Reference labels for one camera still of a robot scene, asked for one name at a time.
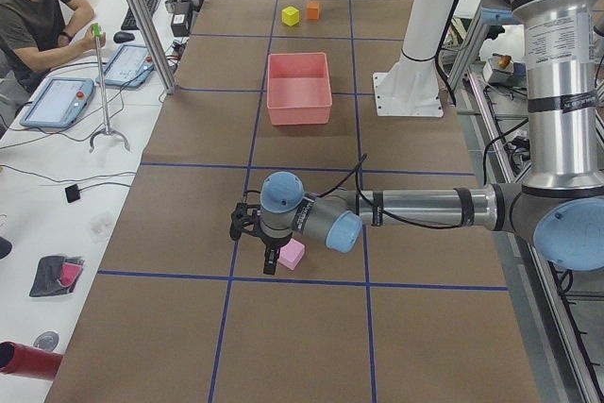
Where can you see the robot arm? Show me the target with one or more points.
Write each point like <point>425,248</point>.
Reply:
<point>557,207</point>

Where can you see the pink foam block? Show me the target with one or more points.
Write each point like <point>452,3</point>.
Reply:
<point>291,254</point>

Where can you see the aluminium frame post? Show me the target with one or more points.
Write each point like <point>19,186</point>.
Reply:
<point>153,44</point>

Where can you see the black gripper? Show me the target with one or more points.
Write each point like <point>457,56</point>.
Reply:
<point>270,243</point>

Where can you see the far teach pendant tablet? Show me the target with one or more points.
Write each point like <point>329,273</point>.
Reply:
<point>129,67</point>

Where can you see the near teach pendant tablet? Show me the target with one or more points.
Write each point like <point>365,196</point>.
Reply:
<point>59,103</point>

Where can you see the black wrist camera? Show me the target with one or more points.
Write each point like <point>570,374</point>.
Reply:
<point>245,219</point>

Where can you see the seated person dark shirt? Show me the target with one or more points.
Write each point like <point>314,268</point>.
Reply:
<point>38,35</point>

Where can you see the round metal disc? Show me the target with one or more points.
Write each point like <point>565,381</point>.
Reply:
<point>47,341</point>

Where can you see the small black square puck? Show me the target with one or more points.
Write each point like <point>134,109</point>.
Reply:
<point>72,193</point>

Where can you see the grey pink cloth pouch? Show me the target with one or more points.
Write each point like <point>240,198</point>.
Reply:
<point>56,275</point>

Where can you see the yellow foam block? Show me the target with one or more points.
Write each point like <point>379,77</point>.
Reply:
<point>290,16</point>

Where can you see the orange foam block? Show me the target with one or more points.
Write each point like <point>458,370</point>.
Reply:
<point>313,10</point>

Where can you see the teach pendant tablet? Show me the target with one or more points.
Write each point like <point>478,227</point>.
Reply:
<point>129,67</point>
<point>59,103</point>

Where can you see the black power adapter box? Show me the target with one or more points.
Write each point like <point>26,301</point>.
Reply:
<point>181,19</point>

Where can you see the red cylinder bottle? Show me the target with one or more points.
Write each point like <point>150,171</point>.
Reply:
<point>28,361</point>

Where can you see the metal reacher grabber stick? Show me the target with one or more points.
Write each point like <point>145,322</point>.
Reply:
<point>106,129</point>

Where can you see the pink plastic bin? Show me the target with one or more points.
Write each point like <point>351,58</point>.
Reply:
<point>298,89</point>

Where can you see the grey emergency stop box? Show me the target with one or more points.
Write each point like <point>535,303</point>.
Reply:
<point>503,70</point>

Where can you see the black computer mouse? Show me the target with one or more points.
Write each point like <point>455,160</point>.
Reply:
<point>123,36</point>

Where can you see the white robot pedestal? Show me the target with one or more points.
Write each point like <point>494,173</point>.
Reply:
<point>411,87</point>

